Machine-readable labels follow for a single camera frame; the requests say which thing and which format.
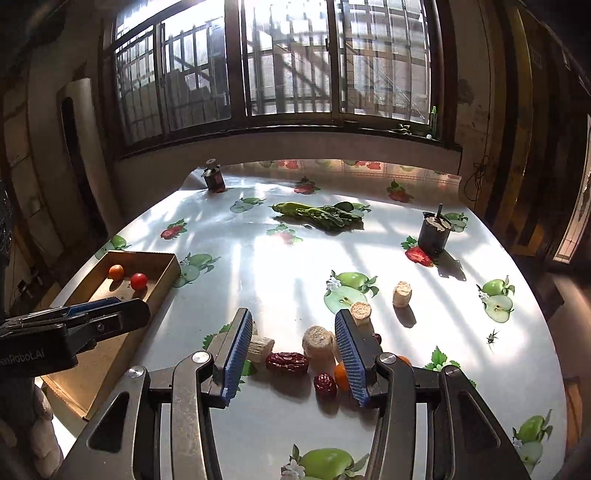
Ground red cherry tomato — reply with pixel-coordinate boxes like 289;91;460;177
129;273;148;291

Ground square beige wafer block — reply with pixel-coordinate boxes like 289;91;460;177
247;335;274;364

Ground large red jujube date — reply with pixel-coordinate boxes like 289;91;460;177
266;352;308;376

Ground small red jujube date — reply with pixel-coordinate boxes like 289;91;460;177
314;372;338;400

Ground small beige sugarcane piece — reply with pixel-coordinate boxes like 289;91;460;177
349;302;372;326

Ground cardboard box tray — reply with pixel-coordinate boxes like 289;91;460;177
43;250;180;421

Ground far beige sugarcane piece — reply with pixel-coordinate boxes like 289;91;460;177
393;281;413;308

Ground white standing air conditioner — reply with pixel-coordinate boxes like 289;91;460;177
57;77;123;239

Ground dark glass jar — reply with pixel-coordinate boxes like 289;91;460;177
202;158;226;193

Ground black cup with utensil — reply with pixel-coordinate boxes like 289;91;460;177
418;204;453;257

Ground fruit print tablecloth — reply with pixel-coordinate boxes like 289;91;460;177
34;158;569;480

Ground green leafy vegetables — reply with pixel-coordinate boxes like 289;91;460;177
270;201;365;232

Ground window with metal bars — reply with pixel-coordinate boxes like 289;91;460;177
101;1;438;150

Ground green bottle on sill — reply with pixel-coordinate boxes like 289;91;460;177
429;105;438;139

